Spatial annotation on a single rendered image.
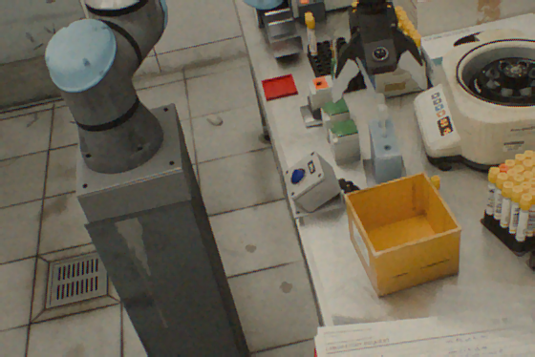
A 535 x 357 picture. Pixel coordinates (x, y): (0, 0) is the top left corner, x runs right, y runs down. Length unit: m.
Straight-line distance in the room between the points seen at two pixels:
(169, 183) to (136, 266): 0.22
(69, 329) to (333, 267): 1.37
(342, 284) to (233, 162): 1.64
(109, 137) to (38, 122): 2.02
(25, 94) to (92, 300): 1.24
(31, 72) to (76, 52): 2.08
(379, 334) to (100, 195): 0.54
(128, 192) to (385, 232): 0.45
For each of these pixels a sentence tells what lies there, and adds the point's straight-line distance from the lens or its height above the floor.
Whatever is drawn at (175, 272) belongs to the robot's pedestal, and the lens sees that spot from 1.41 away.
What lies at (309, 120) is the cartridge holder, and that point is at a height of 0.89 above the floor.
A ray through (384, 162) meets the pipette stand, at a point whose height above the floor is 0.96.
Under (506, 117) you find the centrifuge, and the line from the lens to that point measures 1.19.
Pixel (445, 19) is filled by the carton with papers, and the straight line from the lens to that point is 1.47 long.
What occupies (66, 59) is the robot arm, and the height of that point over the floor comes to 1.17.
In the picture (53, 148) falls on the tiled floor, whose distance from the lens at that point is 3.05.
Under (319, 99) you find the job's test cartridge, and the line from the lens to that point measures 1.35.
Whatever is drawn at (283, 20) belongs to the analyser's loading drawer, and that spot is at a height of 0.92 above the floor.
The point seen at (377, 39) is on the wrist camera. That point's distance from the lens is 1.04.
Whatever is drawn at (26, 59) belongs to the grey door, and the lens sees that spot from 3.22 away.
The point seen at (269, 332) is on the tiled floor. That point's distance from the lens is 2.13.
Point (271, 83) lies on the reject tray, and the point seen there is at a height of 0.88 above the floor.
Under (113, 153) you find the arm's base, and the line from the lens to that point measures 1.24.
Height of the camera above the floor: 1.73
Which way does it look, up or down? 42 degrees down
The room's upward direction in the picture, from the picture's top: 11 degrees counter-clockwise
